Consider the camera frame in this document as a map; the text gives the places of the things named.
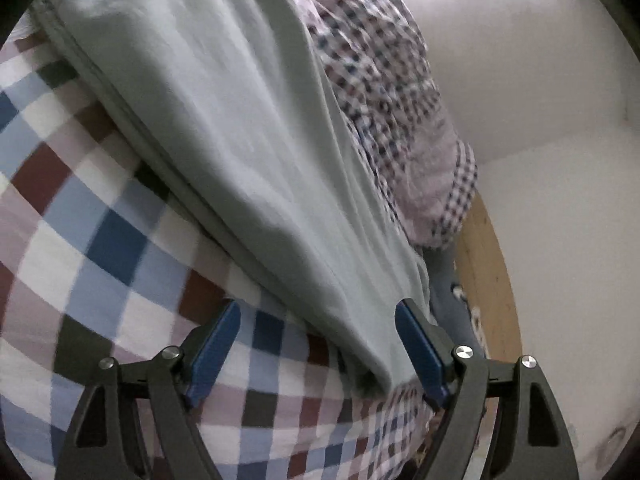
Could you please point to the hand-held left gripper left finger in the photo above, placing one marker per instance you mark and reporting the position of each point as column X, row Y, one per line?
column 215, row 350

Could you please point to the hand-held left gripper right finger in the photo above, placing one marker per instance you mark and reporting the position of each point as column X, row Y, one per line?
column 417, row 350

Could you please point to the grey-green sweatshirt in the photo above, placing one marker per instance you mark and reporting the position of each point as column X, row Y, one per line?
column 225, row 135

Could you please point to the dark grey pillow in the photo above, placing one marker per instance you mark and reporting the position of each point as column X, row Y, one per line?
column 450, row 320

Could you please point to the wooden headboard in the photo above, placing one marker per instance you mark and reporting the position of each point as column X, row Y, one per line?
column 485, row 270

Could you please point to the large-check bed sheet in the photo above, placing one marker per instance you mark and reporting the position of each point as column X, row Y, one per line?
column 100, row 240

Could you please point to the small checked pillow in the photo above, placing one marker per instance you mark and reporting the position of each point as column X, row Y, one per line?
column 395, row 110

